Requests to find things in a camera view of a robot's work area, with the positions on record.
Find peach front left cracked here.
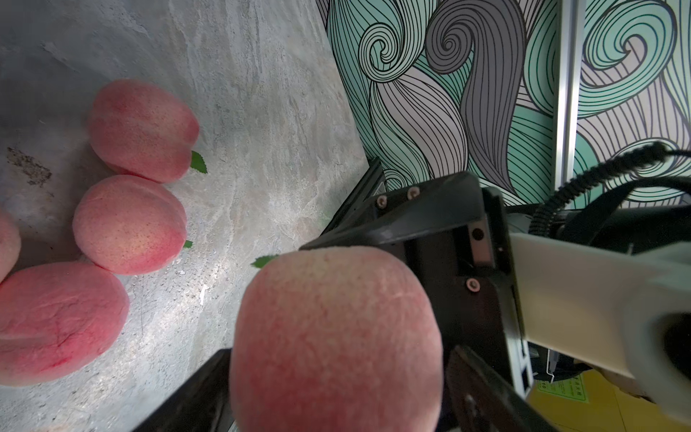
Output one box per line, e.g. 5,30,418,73
1,262,130,387

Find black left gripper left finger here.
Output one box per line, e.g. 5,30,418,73
134,348,234,432

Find peach with leaf back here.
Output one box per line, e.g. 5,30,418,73
230,247,444,431

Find black frame post right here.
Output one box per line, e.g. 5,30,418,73
322,158,386,235

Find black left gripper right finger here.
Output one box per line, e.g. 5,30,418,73
446,346,557,432

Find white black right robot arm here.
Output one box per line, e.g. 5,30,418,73
310,142,690,431

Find aluminium wall rail right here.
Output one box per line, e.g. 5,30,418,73
554,0,586,189

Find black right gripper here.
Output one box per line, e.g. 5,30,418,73
303,172,533,398

